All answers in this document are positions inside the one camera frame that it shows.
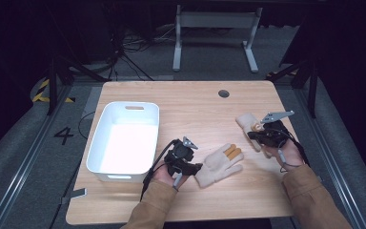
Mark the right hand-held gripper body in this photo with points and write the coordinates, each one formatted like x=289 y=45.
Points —
x=274 y=133

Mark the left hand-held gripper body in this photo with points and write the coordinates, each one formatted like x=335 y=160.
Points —
x=179 y=156

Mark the beige glove with orange fingers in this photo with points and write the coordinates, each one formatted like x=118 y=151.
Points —
x=247 y=122
x=217 y=167

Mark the white plastic bin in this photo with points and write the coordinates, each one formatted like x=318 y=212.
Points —
x=125 y=143

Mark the person's left hand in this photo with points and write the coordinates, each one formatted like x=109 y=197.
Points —
x=163 y=176

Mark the person's right hand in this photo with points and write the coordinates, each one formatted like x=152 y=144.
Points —
x=290 y=156

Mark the grey plug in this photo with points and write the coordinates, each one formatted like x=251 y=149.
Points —
x=177 y=180
x=281 y=156

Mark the black metal stand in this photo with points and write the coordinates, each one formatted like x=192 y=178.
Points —
x=313 y=86
x=53 y=86

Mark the grey tape strip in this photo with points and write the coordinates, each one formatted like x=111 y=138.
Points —
x=77 y=193

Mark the yellow black hazard tape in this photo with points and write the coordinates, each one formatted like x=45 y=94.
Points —
x=41 y=92

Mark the grey metal floor rail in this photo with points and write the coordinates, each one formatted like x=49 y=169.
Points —
x=28 y=159
x=330 y=165

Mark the white metal table frame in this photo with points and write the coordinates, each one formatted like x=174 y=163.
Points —
x=217 y=19

